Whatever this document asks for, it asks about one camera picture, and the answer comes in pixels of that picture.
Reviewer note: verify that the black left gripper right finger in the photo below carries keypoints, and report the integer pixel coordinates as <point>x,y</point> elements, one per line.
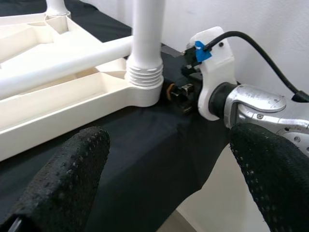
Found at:
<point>275,174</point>

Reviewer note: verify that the black tablecloth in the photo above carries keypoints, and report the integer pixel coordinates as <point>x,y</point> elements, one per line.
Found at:
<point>149,149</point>

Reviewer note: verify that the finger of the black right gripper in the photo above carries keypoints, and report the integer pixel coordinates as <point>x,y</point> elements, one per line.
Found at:
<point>169,96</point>

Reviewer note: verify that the white plastic table leg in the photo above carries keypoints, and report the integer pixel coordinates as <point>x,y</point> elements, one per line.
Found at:
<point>72,65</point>
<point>56,7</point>
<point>146,36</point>

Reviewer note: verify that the white plastic children table top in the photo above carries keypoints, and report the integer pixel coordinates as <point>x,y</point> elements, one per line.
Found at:
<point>60,106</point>

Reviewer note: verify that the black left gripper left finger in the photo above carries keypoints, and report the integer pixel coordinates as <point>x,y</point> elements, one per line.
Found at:
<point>60,183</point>

